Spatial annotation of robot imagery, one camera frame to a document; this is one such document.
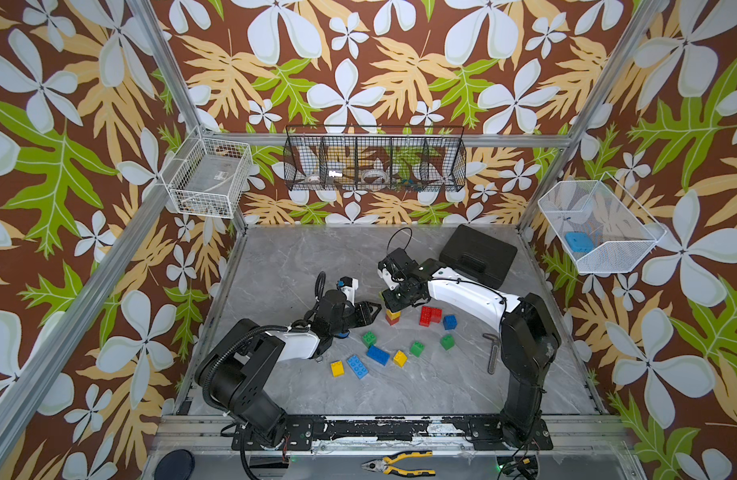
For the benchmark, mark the red long brick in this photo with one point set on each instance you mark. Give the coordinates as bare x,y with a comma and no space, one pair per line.
426,316

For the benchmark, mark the light blue long brick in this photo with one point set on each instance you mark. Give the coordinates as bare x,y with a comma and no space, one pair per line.
357,366

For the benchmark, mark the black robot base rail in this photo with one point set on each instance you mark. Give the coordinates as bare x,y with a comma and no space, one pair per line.
480,432

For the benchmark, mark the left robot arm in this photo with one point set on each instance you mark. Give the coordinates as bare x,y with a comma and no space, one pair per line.
233,375

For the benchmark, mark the black wire basket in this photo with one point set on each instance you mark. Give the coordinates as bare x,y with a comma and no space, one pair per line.
374,158

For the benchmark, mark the dark blue long brick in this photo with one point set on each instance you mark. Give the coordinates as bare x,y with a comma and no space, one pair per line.
378,355

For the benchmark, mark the small electronics board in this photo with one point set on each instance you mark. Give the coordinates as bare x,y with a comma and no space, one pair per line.
526,468

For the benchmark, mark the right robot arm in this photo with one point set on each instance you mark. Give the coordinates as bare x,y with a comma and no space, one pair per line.
529,337

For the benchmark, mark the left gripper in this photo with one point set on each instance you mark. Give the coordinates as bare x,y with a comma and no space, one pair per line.
356,312

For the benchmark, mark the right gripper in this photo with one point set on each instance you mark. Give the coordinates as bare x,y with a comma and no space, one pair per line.
396,294

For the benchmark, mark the blue object in basket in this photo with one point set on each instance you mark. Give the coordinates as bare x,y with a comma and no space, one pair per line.
580,242

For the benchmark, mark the black round disc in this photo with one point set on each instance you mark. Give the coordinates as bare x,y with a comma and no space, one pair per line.
176,465

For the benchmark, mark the white wire basket left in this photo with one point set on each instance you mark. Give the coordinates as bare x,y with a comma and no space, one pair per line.
206,176

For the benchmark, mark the white wire basket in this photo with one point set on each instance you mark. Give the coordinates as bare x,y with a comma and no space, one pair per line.
206,176
624,231

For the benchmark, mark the grey metal file tool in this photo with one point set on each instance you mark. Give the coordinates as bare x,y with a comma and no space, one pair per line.
494,352

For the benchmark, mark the green square brick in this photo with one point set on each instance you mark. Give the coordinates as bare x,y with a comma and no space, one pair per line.
448,342
369,339
417,349

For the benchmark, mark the black plastic tool case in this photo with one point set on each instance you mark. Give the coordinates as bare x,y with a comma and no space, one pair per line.
479,256

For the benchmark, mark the white wire basket right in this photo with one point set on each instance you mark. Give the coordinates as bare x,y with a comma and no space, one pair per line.
624,231

